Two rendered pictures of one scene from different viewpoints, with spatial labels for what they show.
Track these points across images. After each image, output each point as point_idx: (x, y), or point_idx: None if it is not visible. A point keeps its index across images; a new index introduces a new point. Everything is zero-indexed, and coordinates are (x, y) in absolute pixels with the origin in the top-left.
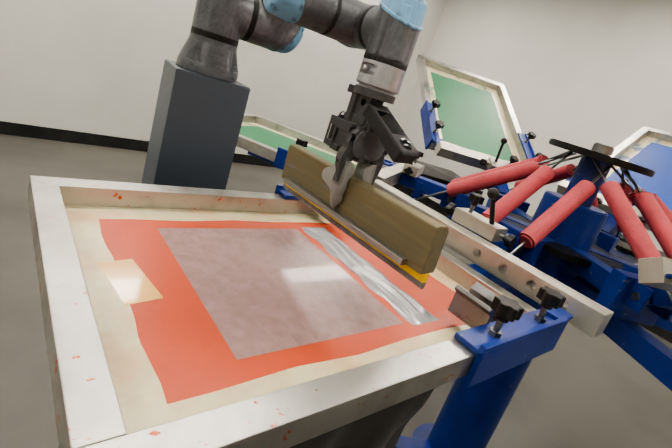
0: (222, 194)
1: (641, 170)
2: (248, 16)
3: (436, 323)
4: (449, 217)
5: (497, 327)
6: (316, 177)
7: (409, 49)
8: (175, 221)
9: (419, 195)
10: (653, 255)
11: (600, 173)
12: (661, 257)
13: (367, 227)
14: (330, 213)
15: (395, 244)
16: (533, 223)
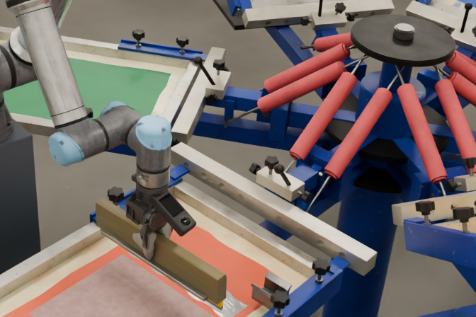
0: (53, 253)
1: (432, 63)
2: (8, 78)
3: (245, 310)
4: (270, 134)
5: (278, 310)
6: (128, 233)
7: (167, 158)
8: (34, 298)
9: (232, 114)
10: (433, 165)
11: (397, 72)
12: (400, 207)
13: (177, 274)
14: (148, 264)
15: (197, 286)
16: (334, 155)
